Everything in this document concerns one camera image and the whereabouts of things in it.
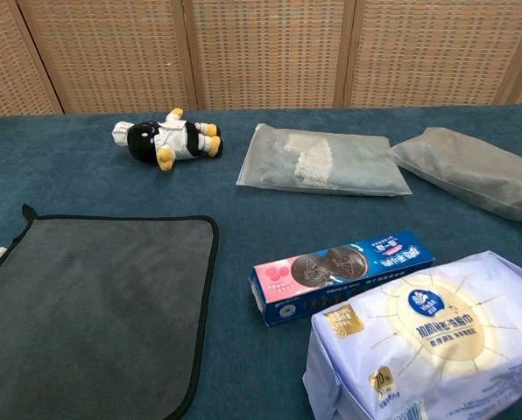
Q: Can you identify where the grey and green cloth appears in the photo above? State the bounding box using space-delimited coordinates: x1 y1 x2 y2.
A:
0 203 220 420

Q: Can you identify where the frosted bag with white lace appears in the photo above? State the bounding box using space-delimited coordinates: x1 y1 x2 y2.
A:
236 122 413 199

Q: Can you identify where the blue cookie box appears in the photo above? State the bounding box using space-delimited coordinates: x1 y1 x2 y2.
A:
248 230 436 328

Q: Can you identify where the black penguin plush toy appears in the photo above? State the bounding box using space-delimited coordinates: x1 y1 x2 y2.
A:
112 107 224 172

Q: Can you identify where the woven folding screen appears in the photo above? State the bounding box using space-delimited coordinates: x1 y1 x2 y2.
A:
0 0 522 119

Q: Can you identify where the frosted bag with dark cloth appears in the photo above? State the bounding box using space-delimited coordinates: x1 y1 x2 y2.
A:
387 127 522 226

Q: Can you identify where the lavender tissue pack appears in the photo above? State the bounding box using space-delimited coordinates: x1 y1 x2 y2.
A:
302 249 522 420

